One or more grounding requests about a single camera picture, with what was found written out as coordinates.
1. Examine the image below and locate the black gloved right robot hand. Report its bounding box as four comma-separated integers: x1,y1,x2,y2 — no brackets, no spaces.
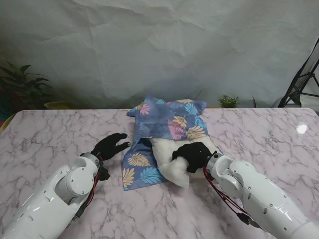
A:
171,142,218,174

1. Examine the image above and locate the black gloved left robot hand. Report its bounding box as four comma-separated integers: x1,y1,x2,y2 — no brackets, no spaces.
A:
91,133,132,162

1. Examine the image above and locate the white pillow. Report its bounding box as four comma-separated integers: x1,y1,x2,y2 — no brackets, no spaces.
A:
149,134,217,189

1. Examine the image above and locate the blue leaf print pillowcase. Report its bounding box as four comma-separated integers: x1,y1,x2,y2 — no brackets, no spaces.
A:
121,94,224,192

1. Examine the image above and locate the small green potted plant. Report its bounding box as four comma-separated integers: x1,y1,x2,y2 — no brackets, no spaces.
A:
217,95,240,109

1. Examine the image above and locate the yellow chair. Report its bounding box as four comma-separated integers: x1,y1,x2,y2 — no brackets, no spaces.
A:
44,101,73,110

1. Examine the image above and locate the wrinkled white backdrop sheet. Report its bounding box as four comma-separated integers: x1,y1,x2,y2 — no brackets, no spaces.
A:
0,0,319,110

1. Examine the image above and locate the large green leafy plant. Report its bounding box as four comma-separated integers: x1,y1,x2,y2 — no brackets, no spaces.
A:
0,59,54,110

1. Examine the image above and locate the black tripod light stand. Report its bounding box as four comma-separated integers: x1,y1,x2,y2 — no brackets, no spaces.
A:
278,37,319,108

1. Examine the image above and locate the red black left arm cable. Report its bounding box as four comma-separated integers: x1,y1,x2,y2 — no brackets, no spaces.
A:
72,155,110,220

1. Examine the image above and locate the red black arm cable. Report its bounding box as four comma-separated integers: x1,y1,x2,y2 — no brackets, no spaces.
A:
203,165,265,231
72,155,110,220

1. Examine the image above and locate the red black right arm cable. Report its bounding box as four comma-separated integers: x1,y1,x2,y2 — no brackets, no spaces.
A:
203,165,265,231

